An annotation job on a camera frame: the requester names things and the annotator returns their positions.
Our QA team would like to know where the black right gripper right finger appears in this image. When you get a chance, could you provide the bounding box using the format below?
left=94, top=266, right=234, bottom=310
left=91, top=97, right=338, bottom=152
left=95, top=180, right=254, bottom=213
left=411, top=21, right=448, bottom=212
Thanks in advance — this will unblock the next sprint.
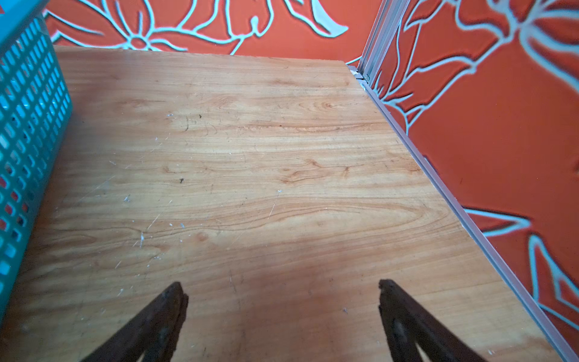
left=378, top=279, right=484, bottom=361

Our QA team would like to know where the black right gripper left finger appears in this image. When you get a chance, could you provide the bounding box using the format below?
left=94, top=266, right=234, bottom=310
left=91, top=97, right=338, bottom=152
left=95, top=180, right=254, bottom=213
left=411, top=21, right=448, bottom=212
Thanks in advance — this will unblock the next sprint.
left=84, top=281, right=188, bottom=361

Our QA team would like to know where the teal plastic perforated basket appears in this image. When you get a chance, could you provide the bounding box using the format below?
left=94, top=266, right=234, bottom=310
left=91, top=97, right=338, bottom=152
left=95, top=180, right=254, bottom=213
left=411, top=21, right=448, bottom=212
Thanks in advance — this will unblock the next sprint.
left=1, top=1, right=72, bottom=313

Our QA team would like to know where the aluminium frame rail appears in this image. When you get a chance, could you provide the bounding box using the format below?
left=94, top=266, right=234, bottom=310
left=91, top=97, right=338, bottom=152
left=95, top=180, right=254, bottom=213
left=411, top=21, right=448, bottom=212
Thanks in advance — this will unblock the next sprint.
left=357, top=1, right=578, bottom=361

